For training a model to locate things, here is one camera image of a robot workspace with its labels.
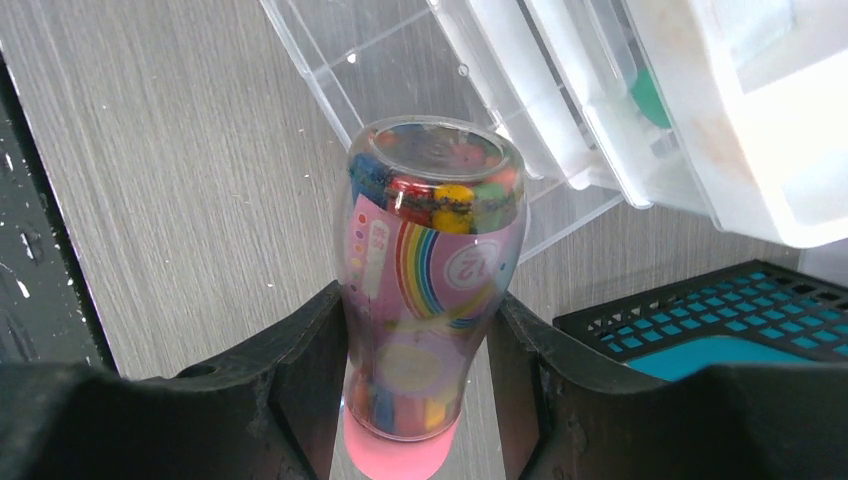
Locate teal folder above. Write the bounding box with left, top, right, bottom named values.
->
left=596, top=268, right=848, bottom=384

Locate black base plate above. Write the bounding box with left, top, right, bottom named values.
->
left=1, top=65, right=117, bottom=371

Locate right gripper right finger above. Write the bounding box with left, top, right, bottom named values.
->
left=487, top=296, right=847, bottom=479

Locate white plastic drawer unit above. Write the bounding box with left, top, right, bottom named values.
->
left=263, top=1, right=847, bottom=257

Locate black mesh file organizer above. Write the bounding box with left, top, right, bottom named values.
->
left=551, top=259, right=848, bottom=382

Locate green eraser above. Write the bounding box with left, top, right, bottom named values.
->
left=630, top=68, right=672, bottom=129

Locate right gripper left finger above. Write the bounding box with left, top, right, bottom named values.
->
left=1, top=282, right=347, bottom=479

